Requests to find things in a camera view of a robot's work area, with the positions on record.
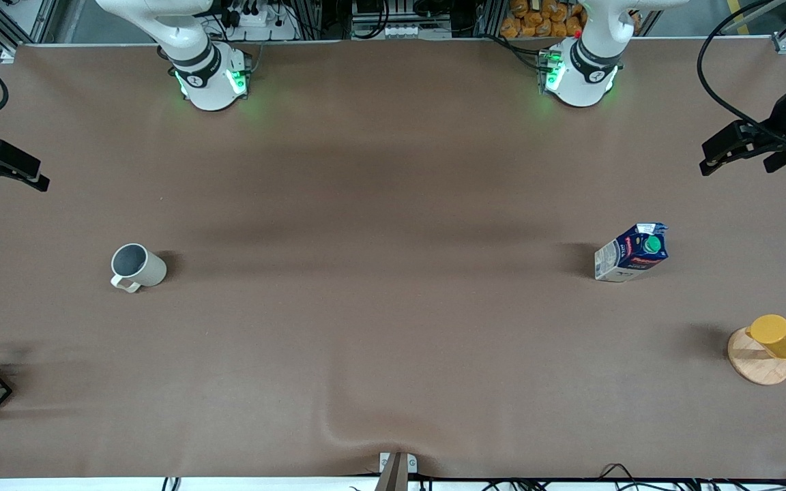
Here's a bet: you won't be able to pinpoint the blue milk carton green cap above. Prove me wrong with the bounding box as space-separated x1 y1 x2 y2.
594 222 669 283

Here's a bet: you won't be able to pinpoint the orange bread pile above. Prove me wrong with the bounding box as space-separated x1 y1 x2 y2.
499 0 586 39

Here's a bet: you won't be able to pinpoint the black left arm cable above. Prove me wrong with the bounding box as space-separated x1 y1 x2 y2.
697 0 786 144

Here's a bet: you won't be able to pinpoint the white power strip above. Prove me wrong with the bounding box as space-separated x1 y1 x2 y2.
224 0 300 42

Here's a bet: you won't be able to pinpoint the beige ribbed mug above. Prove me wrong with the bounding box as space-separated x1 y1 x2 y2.
110 243 168 294

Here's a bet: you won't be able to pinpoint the black floor cables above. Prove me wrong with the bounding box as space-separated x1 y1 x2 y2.
598 464 786 491

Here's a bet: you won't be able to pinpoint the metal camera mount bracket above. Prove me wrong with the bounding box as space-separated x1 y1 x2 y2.
379 451 418 491

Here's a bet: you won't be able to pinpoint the round wooden cup stand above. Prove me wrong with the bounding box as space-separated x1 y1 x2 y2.
728 327 786 387

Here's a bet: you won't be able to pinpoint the brown table cover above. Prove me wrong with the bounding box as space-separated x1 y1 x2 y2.
0 38 786 479

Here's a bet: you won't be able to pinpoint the yellow plastic cup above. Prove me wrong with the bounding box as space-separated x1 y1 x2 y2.
746 314 786 360

